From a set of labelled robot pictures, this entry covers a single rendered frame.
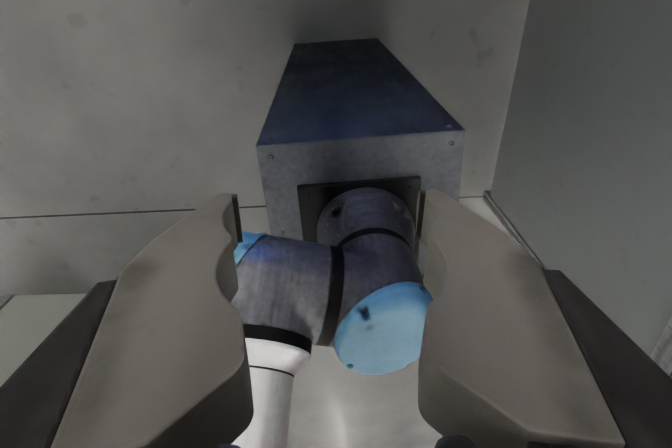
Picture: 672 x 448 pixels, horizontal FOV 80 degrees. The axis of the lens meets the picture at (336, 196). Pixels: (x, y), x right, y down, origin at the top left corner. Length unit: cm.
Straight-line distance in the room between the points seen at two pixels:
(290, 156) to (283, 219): 11
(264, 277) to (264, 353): 7
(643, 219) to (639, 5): 47
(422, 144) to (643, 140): 64
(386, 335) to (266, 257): 15
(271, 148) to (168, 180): 127
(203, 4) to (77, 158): 81
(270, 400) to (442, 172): 39
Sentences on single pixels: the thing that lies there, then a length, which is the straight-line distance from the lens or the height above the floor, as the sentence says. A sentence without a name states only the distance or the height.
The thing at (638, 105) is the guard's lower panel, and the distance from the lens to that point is 115.
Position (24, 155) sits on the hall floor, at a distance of 205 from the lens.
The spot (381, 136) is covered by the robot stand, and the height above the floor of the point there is 100.
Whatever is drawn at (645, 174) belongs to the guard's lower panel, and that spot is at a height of 76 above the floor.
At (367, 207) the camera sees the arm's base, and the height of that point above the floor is 106.
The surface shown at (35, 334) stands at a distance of 224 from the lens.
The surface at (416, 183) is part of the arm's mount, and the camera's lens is 61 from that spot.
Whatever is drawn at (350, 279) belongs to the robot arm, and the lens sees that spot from 44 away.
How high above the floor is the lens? 154
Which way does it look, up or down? 62 degrees down
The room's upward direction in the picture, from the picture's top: 176 degrees clockwise
